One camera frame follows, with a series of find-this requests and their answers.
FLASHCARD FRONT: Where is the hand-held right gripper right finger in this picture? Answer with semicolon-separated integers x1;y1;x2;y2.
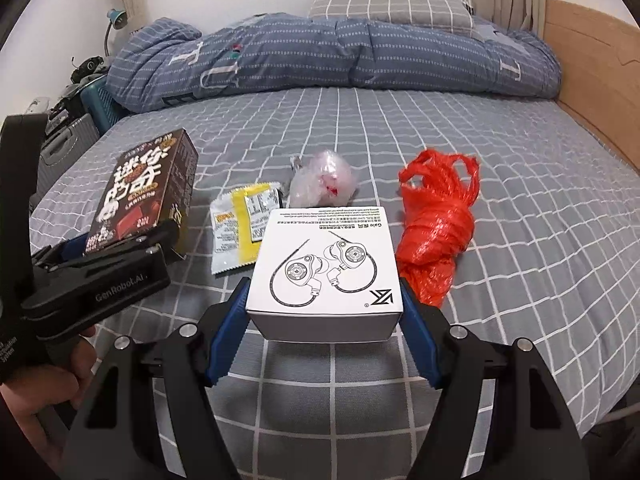
397;275;608;480

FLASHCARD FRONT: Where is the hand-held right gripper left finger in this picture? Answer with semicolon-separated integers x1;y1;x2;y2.
60;276;261;480

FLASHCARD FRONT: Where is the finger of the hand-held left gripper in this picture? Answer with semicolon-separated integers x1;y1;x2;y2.
59;234;93;261
30;220;181;273

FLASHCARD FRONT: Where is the dark brown snack box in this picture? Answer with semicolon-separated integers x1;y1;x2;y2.
82;128;199;264

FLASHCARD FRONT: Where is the yellow and white sachet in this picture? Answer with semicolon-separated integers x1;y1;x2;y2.
209;183;287;276

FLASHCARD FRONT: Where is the red plastic bag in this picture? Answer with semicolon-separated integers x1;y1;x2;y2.
397;148;480;308

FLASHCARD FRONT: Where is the white earphone box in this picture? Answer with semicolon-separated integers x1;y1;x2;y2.
245;205;404;345

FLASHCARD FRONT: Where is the clear plastic wrapper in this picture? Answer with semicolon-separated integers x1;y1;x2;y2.
289;149;358;209

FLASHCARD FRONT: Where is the person's left hand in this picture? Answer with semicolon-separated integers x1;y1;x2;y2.
0;325;101;441

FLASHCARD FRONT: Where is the grey suitcase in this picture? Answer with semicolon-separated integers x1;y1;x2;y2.
37;112;101;203

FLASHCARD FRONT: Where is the pile of dark boxes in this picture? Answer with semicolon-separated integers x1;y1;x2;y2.
45;85;88;131

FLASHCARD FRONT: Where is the teal suitcase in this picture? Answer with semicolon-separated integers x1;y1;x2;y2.
80;77;123;133

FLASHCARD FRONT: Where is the black bag on suitcase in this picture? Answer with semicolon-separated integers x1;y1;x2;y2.
70;57;108;83

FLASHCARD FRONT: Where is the blue desk lamp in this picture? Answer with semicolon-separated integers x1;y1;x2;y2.
102;7;130;58

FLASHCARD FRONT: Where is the blue striped quilt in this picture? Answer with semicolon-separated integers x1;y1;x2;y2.
107;14;562;111

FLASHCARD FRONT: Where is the wooden headboard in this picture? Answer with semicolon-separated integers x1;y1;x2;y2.
542;0;640;171

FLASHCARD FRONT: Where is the grey checked pillow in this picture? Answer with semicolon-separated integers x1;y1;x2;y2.
306;0;476;38

